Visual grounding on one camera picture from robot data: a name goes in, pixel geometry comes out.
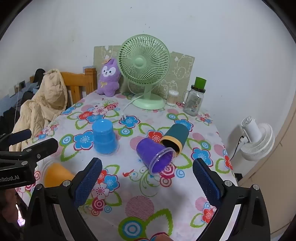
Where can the white clip fan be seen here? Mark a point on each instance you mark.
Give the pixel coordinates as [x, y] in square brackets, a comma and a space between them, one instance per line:
[256, 139]

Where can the dark teal cup yellow rim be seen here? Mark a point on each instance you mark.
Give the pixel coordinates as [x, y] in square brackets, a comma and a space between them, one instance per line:
[177, 135]

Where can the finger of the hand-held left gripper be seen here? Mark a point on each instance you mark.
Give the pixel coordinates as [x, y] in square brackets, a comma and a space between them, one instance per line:
[41, 148]
[16, 138]

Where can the floral tablecloth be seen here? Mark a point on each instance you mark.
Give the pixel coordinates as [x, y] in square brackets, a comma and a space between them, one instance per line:
[138, 197]

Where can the purple plastic cup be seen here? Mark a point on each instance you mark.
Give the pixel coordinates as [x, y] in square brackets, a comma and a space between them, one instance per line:
[150, 153]

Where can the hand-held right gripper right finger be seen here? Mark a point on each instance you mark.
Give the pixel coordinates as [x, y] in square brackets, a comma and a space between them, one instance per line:
[207, 183]

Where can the wooden chair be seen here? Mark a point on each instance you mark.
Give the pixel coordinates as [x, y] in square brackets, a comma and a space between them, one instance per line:
[77, 85]

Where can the orange plastic cup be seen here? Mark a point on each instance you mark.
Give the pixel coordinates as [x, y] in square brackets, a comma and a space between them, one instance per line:
[56, 175]

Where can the glass jar green lid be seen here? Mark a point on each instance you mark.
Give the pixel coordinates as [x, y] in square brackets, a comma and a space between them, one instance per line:
[194, 102]

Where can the dark clothes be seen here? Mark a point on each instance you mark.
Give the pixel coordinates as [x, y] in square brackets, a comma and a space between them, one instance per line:
[38, 75]

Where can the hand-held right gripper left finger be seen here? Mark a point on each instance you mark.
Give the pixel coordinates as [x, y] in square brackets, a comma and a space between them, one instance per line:
[87, 182]

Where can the cotton swab container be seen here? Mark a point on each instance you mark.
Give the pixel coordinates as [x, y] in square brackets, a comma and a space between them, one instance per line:
[173, 98]

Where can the green desk fan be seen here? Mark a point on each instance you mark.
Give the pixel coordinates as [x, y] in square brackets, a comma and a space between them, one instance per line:
[143, 60]

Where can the beige blanket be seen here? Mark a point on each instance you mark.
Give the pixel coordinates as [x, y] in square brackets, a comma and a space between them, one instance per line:
[46, 99]

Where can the blue plastic cup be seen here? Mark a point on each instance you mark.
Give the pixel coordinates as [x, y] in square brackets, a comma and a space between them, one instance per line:
[104, 136]

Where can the beige wooden door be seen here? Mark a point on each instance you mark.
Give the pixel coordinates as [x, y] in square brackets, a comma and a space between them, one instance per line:
[283, 162]

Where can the purple plush toy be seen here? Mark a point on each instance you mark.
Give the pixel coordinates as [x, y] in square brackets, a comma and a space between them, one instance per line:
[108, 78]

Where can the cartoon printed board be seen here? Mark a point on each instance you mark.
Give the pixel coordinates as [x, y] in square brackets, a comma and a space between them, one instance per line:
[182, 67]

